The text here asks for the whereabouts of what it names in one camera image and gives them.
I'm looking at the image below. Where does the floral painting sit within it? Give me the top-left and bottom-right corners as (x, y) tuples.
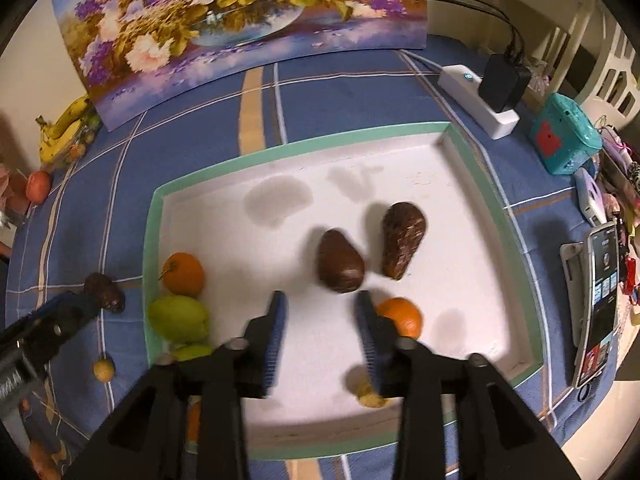
(50, 0), (428, 132)

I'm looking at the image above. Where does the orange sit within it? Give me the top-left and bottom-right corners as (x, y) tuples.
(186, 400), (202, 443)
(160, 252), (206, 297)
(376, 297), (423, 339)

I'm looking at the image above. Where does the green mango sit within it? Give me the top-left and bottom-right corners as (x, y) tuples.
(172, 342), (216, 362)
(147, 295), (210, 343)

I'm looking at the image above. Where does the teal box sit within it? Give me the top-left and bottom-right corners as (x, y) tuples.
(530, 92), (603, 176)

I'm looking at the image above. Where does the white power strip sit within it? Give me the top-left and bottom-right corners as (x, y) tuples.
(438, 64), (521, 140)

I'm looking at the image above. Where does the black power adapter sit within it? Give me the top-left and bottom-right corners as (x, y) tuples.
(479, 54), (532, 112)

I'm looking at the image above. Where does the white chair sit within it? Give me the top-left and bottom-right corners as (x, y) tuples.
(500, 0), (640, 126)

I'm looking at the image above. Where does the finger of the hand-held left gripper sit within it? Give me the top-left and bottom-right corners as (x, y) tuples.
(22, 292), (101, 361)

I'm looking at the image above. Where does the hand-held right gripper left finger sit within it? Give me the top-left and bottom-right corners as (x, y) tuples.
(75, 290), (290, 480)

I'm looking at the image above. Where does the smartphone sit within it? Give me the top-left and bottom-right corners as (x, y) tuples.
(572, 221), (621, 390)

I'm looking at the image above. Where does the white purple device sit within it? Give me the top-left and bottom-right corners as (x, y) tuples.
(574, 167), (609, 226)

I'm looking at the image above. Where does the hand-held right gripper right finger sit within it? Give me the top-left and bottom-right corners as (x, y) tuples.
(356, 290), (568, 480)

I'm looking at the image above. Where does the red peach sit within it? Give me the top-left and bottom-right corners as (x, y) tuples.
(26, 171), (53, 205)

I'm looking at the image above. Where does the glass fruit bowl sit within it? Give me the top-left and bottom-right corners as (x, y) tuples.
(50, 122), (103, 167)

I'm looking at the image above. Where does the person's left hand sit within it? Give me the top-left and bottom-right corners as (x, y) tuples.
(27, 437), (68, 480)

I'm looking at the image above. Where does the banana bunch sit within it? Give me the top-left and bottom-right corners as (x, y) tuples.
(35, 95), (96, 163)

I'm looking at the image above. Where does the rough brown fruit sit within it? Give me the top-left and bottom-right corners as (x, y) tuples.
(83, 272), (126, 313)
(381, 202), (427, 281)

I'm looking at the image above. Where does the white tray with teal rim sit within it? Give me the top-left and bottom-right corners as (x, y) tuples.
(141, 121), (546, 461)

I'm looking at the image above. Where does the pink flower bouquet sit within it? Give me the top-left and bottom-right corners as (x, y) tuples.
(0, 162), (31, 226)

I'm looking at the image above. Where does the smooth brown avocado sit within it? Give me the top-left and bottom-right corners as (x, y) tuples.
(316, 228), (366, 294)

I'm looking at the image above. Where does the white phone stand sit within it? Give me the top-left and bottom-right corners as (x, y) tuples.
(560, 242), (593, 347)

